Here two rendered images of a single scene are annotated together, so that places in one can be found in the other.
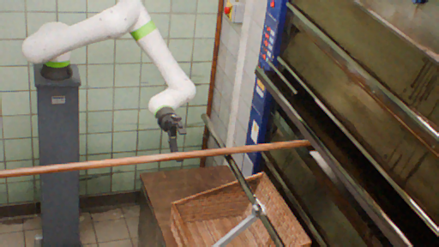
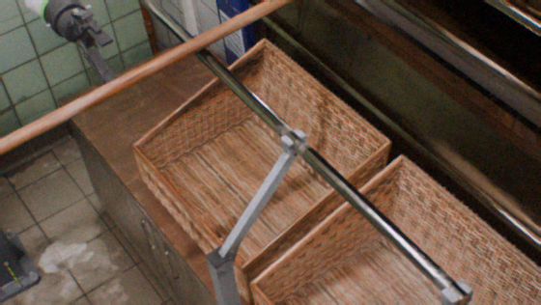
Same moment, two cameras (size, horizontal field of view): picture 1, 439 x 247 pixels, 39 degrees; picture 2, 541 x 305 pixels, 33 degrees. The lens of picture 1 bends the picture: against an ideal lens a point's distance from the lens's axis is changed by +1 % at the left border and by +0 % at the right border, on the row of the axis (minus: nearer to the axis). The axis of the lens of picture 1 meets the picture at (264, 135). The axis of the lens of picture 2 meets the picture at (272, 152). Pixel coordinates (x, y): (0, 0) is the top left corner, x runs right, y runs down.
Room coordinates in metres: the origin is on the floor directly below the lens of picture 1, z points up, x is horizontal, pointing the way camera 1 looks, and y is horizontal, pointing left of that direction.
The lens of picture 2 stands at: (0.61, 0.06, 2.47)
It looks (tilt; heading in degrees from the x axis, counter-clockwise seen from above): 46 degrees down; 358
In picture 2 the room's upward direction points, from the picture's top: 9 degrees counter-clockwise
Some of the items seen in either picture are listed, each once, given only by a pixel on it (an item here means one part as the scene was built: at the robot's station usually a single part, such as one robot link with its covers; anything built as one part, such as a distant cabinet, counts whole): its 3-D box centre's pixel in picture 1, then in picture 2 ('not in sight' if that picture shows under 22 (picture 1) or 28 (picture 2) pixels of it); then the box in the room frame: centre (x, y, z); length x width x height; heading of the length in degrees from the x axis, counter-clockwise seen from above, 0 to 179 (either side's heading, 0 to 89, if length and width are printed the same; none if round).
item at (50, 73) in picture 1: (56, 63); not in sight; (2.68, 1.05, 1.23); 0.26 x 0.15 x 0.06; 24
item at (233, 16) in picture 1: (235, 10); not in sight; (3.20, 0.27, 1.46); 0.10 x 0.07 x 0.10; 27
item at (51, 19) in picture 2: (167, 118); (68, 15); (2.41, 0.44, 1.19); 0.12 x 0.06 x 0.09; 118
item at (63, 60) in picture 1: (54, 44); not in sight; (2.62, 1.03, 1.36); 0.16 x 0.13 x 0.19; 173
